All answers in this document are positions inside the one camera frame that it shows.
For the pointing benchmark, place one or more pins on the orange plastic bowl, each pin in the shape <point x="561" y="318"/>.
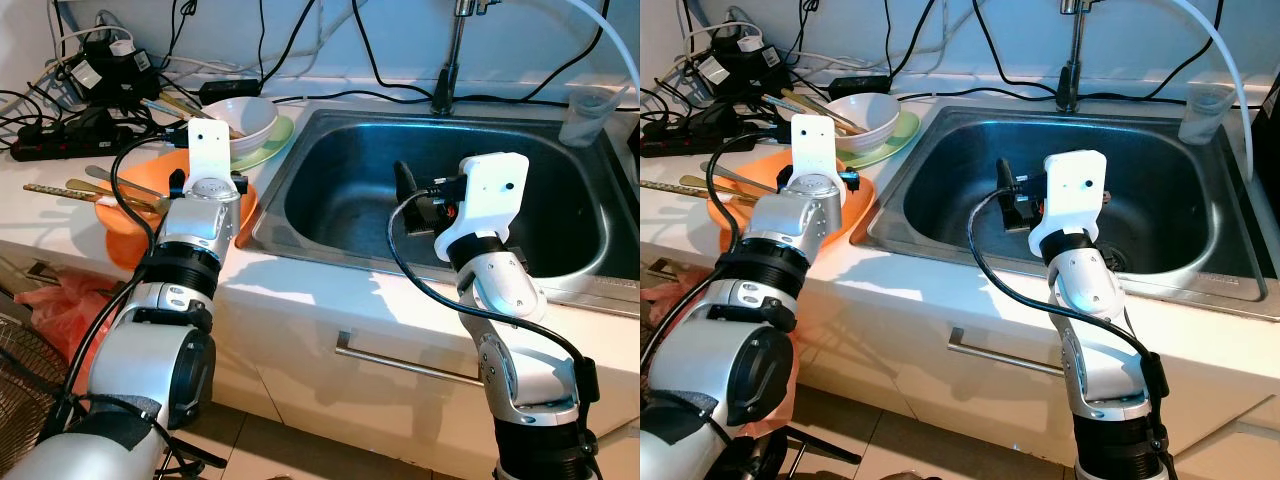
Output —
<point x="150" y="170"/>
<point x="750" y="172"/>

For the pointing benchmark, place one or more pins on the clear plastic cup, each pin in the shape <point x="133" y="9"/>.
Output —
<point x="585" y="120"/>
<point x="1205" y="118"/>

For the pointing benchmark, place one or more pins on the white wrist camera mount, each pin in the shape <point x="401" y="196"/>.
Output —
<point x="490" y="195"/>
<point x="208" y="145"/>
<point x="1075" y="190"/>
<point x="812" y="142"/>

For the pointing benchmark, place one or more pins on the white ceramic bowl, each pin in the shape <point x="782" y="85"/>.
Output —
<point x="872" y="120"/>
<point x="252" y="125"/>

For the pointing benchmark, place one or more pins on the stainless steel sink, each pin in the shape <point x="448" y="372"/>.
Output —
<point x="950" y="190"/>
<point x="340" y="190"/>

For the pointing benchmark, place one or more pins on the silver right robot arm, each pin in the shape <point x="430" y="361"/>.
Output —
<point x="1100" y="350"/>
<point x="520" y="350"/>

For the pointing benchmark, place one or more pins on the light green plate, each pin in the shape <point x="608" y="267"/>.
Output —
<point x="900" y="140"/>
<point x="275" y="148"/>

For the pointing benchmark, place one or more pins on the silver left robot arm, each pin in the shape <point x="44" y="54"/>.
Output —
<point x="760" y="370"/>
<point x="170" y="370"/>

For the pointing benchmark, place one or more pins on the gold speckled chopstick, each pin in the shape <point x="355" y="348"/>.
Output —
<point x="60" y="191"/>
<point x="680" y="187"/>

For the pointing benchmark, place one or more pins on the black power strip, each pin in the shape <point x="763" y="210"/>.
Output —
<point x="70" y="135"/>
<point x="700" y="135"/>

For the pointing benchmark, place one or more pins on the wooden chopstick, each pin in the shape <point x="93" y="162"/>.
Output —
<point x="815" y="106"/>
<point x="195" y="112"/>
<point x="165" y="108"/>
<point x="790" y="108"/>

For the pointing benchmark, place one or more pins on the orange plastic plate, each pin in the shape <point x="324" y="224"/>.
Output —
<point x="720" y="215"/>
<point x="125" y="240"/>

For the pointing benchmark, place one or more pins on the metal faucet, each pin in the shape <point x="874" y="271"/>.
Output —
<point x="445" y="70"/>
<point x="1068" y="70"/>

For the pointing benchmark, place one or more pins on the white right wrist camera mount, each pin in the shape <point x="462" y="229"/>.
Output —
<point x="1075" y="190"/>
<point x="490" y="195"/>

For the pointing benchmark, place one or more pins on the red plastic bag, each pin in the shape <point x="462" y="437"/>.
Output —
<point x="675" y="305"/>
<point x="70" y="305"/>

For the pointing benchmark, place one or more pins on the flat black power brick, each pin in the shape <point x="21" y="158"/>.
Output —
<point x="858" y="86"/>
<point x="230" y="90"/>

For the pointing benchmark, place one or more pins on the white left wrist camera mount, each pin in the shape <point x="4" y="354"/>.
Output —
<point x="812" y="142"/>
<point x="208" y="145"/>

